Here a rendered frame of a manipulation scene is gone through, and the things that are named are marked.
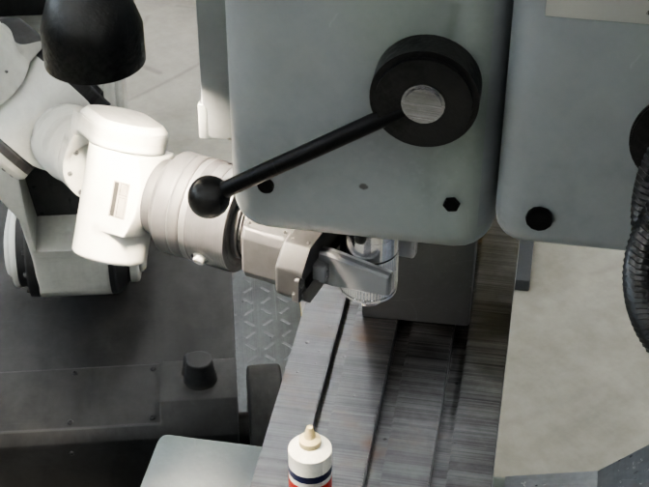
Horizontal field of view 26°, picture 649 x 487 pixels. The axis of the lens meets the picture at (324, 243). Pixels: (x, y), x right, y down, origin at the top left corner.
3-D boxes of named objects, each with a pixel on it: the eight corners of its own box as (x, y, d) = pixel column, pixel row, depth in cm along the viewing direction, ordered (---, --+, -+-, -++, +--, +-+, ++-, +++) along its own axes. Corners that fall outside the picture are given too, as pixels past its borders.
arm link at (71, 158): (104, 123, 115) (67, 95, 127) (87, 228, 117) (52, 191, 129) (179, 132, 118) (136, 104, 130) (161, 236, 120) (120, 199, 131)
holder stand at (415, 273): (360, 317, 156) (363, 167, 144) (382, 205, 174) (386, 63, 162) (469, 328, 155) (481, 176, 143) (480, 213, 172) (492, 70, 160)
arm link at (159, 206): (190, 160, 113) (70, 128, 117) (167, 288, 115) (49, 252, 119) (248, 152, 123) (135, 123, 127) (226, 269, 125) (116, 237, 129)
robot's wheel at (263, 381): (248, 436, 214) (243, 336, 202) (281, 434, 215) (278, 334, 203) (254, 535, 198) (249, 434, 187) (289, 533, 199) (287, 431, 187)
